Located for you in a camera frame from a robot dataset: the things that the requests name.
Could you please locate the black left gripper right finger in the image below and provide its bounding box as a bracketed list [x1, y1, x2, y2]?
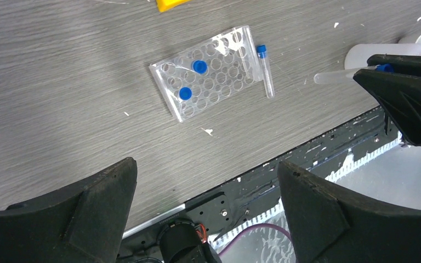
[277, 161, 421, 262]

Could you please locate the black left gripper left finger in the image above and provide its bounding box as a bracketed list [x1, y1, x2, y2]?
[0, 157, 138, 262]

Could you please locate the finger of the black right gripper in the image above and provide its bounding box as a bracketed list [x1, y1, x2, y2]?
[353, 69, 421, 146]
[367, 54, 421, 77]

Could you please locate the blue capped tube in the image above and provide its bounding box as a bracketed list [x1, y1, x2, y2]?
[191, 60, 208, 74]
[256, 45, 275, 99]
[314, 64, 394, 84]
[179, 87, 192, 101]

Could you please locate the red capped wash bottle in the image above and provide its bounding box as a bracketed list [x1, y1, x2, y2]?
[344, 43, 421, 70]

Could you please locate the clear acrylic tube rack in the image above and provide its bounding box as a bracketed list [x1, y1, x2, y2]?
[149, 25, 263, 123]

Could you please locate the yellow test tube rack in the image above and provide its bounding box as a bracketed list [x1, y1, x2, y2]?
[156, 0, 190, 13]

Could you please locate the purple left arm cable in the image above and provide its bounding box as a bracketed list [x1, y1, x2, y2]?
[218, 222, 293, 259]

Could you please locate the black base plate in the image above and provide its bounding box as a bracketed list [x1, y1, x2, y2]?
[117, 107, 401, 262]

